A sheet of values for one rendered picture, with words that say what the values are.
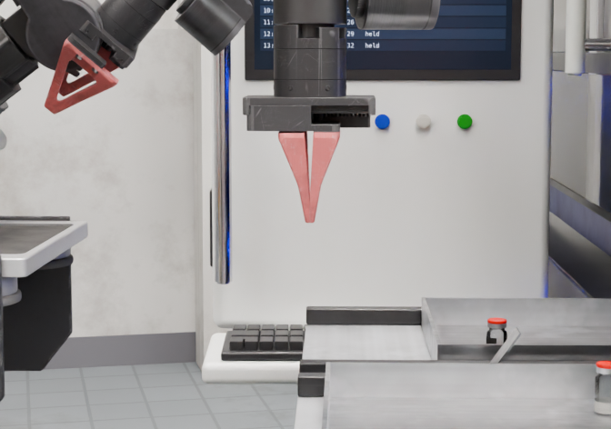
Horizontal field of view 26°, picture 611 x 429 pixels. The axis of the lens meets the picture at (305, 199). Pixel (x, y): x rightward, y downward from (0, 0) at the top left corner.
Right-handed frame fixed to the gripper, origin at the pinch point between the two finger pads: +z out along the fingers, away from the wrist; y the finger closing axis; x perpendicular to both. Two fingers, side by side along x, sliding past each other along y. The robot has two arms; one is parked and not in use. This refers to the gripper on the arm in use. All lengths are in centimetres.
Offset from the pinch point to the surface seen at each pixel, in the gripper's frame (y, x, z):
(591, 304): 32, 54, 18
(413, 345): 10.5, 43.1, 20.5
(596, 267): 44, 111, 23
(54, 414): -95, 327, 109
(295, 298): -5, 89, 24
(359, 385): 4.2, 19.6, 19.1
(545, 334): 26, 48, 20
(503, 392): 17.9, 19.6, 19.7
